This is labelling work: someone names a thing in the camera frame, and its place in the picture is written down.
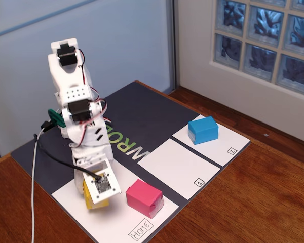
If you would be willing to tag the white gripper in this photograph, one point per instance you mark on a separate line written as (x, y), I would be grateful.
(79, 180)

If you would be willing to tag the yellow paper box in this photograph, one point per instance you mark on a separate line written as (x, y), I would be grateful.
(97, 205)

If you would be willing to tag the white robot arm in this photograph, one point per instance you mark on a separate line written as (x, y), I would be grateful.
(66, 76)

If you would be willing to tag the white paper sheet marked HOME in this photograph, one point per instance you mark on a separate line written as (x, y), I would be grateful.
(109, 222)

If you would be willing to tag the pink-red paper box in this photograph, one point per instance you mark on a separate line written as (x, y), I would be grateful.
(142, 196)

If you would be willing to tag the blue paper box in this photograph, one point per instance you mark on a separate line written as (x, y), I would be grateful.
(204, 130)

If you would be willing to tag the green table clamp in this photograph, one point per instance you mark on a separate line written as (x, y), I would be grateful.
(54, 117)

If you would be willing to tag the black mat with WRO print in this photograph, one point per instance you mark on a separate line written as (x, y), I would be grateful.
(142, 108)

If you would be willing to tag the white paper sheet marked 1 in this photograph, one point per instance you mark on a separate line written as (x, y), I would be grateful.
(177, 167)

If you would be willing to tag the white paper sheet marked 2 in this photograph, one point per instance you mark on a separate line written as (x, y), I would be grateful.
(225, 146)

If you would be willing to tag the glass block window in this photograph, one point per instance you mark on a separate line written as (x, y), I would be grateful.
(263, 38)

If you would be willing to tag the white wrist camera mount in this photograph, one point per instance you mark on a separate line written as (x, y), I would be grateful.
(111, 177)

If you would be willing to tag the grey metal frame strip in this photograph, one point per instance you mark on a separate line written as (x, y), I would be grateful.
(174, 43)

